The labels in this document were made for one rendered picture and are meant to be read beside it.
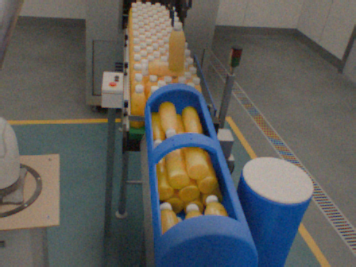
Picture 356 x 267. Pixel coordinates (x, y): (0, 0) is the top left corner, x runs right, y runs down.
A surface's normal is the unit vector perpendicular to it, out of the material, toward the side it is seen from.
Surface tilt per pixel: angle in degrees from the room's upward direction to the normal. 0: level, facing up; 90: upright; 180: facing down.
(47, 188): 1
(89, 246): 0
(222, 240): 90
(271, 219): 90
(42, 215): 1
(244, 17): 90
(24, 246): 90
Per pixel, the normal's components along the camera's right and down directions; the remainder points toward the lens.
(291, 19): 0.24, 0.55
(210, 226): 0.05, -0.84
